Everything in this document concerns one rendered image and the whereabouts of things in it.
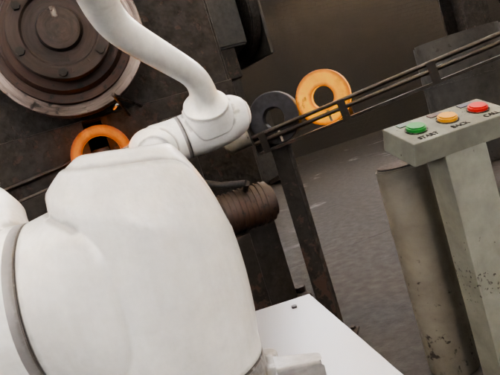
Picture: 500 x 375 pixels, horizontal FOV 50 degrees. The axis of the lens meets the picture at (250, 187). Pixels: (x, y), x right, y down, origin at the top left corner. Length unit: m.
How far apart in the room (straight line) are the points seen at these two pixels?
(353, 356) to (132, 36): 0.68
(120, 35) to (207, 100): 0.25
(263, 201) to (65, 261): 1.15
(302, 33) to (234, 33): 2.58
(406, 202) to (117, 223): 0.90
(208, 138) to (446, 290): 0.64
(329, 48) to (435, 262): 7.47
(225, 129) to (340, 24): 7.64
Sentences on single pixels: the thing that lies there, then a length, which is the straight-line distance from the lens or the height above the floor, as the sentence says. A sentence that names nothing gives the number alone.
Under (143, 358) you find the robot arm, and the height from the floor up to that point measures 0.56.
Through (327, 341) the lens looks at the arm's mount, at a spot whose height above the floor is 0.44.
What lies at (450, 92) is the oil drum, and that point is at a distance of 3.83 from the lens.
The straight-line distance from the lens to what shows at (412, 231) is 1.27.
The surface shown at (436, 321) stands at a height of 0.15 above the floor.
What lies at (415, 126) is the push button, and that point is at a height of 0.61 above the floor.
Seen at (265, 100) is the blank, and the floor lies 0.76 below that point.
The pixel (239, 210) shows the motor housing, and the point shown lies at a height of 0.48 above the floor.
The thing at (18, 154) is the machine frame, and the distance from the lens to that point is 1.78.
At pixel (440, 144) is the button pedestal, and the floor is 0.56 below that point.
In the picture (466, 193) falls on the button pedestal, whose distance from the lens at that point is 1.15.
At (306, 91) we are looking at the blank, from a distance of 1.52.
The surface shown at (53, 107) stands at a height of 0.92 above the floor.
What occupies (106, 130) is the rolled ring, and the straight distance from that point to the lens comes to 1.68.
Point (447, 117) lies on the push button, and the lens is 1.15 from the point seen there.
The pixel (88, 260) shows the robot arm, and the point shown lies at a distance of 0.44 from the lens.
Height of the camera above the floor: 0.71
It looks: 7 degrees down
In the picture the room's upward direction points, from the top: 17 degrees counter-clockwise
